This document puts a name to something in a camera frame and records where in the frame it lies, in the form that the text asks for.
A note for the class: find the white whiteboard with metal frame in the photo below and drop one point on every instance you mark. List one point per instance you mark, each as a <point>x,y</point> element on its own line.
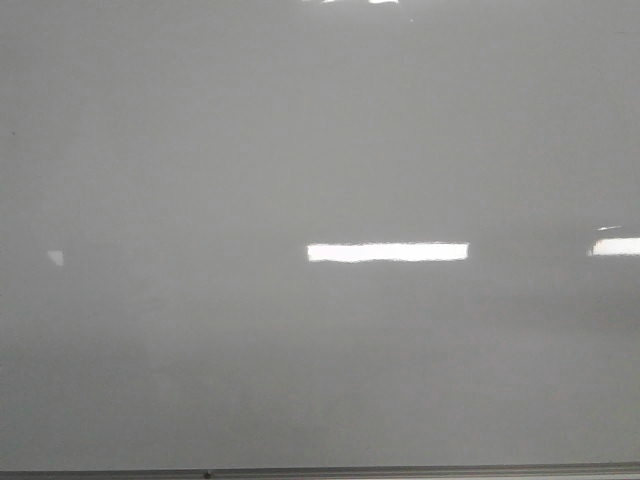
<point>244,234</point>

